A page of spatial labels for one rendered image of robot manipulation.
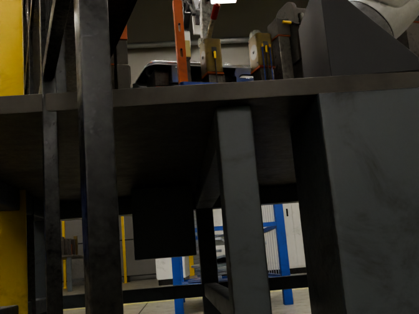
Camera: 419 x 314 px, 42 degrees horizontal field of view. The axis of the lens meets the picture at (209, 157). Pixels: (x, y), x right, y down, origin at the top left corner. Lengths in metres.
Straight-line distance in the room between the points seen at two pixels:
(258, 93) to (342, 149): 0.21
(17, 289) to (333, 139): 1.41
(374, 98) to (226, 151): 0.34
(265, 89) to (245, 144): 0.13
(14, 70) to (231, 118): 1.32
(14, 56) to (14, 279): 0.88
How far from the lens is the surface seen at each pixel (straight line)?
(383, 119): 1.21
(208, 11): 1.91
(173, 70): 1.94
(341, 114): 1.19
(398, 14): 1.41
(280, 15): 2.01
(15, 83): 2.32
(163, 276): 9.75
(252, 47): 1.90
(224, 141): 1.18
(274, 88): 1.18
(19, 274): 2.19
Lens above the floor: 0.32
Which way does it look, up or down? 11 degrees up
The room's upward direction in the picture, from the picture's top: 5 degrees counter-clockwise
